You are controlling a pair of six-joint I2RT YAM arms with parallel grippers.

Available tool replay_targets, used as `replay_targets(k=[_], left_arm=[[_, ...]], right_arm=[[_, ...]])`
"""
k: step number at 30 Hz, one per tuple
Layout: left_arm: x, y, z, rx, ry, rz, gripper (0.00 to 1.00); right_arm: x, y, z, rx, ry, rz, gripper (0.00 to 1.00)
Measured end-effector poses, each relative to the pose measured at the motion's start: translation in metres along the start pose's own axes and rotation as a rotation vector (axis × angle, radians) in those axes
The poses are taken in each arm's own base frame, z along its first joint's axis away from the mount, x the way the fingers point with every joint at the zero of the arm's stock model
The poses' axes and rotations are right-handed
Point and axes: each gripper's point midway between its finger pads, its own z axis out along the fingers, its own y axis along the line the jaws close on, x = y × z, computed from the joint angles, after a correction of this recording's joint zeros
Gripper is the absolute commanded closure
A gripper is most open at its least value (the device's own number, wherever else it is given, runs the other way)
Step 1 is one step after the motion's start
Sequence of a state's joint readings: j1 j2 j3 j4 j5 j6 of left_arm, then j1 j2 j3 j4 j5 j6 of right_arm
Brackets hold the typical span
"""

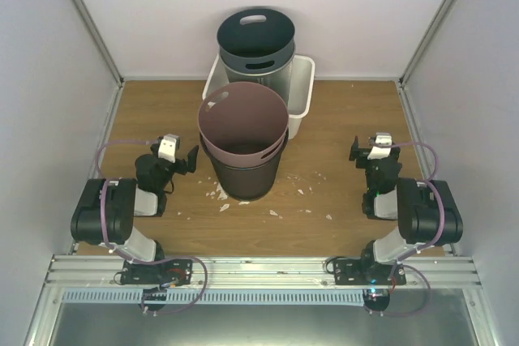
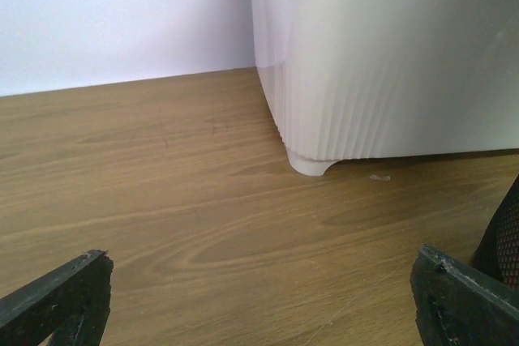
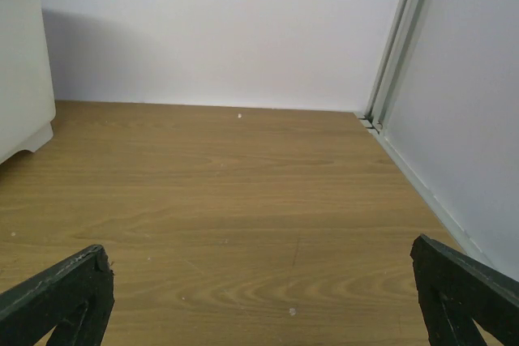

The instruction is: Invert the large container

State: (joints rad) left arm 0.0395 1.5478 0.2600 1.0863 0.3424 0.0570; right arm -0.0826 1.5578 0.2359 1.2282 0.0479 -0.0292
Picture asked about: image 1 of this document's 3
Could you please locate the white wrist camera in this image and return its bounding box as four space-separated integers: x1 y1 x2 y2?
157 134 180 164
367 132 392 160

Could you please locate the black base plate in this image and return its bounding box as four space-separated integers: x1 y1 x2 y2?
114 259 193 288
324 257 406 286

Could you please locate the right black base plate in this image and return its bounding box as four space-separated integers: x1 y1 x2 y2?
324 257 406 286

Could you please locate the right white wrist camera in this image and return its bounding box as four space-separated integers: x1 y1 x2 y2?
367 132 392 160

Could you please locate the aluminium rail frame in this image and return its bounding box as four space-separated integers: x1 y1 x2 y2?
45 255 482 289

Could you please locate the black mesh wastebasket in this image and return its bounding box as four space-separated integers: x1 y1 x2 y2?
199 135 289 201

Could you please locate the white plastic tub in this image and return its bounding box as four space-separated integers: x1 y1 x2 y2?
202 54 315 139

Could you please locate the silver mesh wastebasket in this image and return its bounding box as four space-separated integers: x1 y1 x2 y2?
219 40 296 104

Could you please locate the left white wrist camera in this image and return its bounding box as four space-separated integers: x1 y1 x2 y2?
157 134 180 164

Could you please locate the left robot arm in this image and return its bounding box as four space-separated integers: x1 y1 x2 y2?
71 134 199 284

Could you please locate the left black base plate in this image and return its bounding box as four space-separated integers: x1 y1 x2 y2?
114 259 193 288

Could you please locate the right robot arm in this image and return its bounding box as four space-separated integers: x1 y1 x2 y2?
345 133 463 285

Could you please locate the dark grey plastic bin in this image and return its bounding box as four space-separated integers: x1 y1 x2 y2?
217 8 295 75

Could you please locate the mauve plastic bin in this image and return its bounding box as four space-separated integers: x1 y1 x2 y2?
198 82 289 168

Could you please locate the grey slotted cable duct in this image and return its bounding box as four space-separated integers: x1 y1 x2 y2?
62 288 364 306

